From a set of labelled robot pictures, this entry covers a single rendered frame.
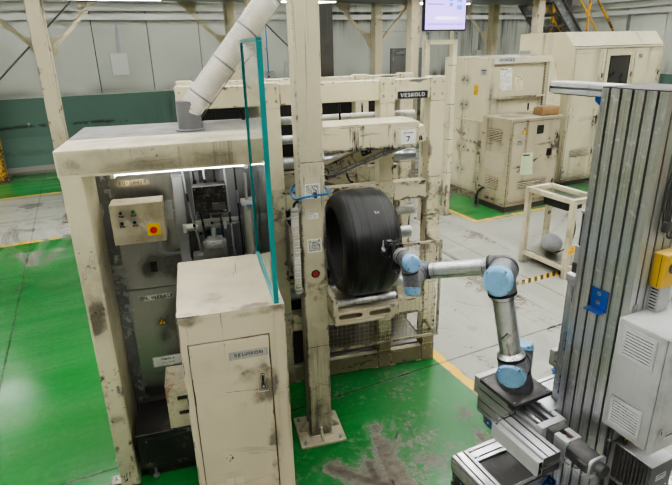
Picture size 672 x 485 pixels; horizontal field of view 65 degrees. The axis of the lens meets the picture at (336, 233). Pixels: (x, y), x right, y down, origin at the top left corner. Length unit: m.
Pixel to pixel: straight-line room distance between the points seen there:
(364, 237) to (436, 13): 4.45
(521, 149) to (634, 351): 5.40
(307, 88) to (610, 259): 1.47
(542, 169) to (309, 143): 5.51
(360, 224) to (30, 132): 9.53
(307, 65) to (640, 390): 1.89
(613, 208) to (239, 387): 1.57
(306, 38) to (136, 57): 9.18
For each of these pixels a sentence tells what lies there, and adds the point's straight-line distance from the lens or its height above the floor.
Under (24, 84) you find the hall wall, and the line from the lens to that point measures 11.55.
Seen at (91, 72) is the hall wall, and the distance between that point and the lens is 11.52.
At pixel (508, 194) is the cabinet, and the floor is 0.26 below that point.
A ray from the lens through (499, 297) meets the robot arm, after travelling 2.19.
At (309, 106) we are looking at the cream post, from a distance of 2.54.
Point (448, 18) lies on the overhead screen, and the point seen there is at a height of 2.46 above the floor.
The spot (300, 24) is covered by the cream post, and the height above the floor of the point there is 2.28.
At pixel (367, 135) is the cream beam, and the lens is 2.91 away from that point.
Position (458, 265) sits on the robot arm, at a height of 1.27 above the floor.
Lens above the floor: 2.19
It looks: 20 degrees down
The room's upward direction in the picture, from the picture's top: 1 degrees counter-clockwise
